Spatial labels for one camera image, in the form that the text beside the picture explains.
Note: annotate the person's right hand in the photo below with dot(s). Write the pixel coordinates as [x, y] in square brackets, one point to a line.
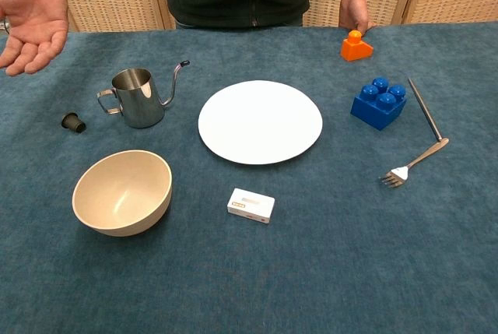
[33, 22]

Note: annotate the person's left hand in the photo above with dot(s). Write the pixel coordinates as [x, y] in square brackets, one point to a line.
[353, 15]

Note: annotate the beige plastic bowl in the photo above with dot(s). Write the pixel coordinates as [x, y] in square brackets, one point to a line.
[116, 194]

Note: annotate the orange single-stud building block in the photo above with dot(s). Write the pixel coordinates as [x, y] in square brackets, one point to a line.
[355, 48]

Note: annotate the blue four-stud building block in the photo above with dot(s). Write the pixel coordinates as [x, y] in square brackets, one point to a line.
[379, 104]

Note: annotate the small black cap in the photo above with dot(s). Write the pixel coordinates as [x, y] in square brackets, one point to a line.
[74, 122]

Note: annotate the metal chopstick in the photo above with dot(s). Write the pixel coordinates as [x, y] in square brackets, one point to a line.
[425, 110]

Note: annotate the steel gooseneck pitcher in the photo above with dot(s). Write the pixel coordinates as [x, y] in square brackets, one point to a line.
[139, 100]

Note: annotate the white round plate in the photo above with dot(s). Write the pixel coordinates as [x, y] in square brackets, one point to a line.
[260, 121]

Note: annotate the metal fork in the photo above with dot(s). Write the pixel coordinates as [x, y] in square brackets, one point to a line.
[414, 162]

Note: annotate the blue-green tablecloth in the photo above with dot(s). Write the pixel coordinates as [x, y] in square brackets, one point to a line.
[249, 194]

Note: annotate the small white cardboard box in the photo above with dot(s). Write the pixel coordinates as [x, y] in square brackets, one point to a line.
[251, 206]

